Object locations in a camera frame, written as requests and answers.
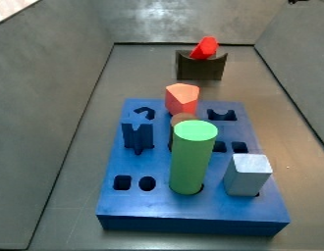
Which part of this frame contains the brown cylinder block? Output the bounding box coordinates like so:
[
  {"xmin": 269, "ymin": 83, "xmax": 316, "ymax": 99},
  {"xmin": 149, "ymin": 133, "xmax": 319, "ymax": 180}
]
[{"xmin": 170, "ymin": 113, "xmax": 198, "ymax": 126}]

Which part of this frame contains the black curved foam holder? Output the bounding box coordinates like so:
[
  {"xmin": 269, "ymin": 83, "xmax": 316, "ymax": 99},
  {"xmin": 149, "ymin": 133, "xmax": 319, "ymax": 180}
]
[{"xmin": 175, "ymin": 50, "xmax": 227, "ymax": 80}]

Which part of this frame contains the salmon pentagon prism block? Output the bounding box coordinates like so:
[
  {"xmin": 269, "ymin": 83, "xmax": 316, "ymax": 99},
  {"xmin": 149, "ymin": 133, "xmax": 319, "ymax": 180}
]
[{"xmin": 165, "ymin": 83, "xmax": 199, "ymax": 115}]

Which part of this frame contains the green cylinder block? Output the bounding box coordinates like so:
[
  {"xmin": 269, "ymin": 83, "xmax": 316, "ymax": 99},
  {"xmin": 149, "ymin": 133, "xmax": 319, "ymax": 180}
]
[{"xmin": 169, "ymin": 120, "xmax": 219, "ymax": 195}]

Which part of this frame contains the light blue rectangular block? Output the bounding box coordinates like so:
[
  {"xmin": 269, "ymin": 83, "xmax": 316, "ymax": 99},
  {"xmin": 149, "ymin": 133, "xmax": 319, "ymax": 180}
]
[{"xmin": 223, "ymin": 154, "xmax": 273, "ymax": 197}]

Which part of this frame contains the blue foam shape board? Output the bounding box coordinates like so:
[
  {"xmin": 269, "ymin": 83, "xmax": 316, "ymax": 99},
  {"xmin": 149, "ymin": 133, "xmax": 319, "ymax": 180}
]
[{"xmin": 96, "ymin": 99, "xmax": 290, "ymax": 236}]

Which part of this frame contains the dark blue star block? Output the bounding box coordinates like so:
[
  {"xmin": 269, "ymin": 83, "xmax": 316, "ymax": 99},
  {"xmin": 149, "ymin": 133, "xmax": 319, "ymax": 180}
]
[{"xmin": 122, "ymin": 123, "xmax": 155, "ymax": 155}]

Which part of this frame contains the red hexagon prism block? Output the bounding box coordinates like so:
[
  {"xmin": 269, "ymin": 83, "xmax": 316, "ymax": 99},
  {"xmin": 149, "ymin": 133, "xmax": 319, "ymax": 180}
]
[{"xmin": 190, "ymin": 36, "xmax": 219, "ymax": 60}]

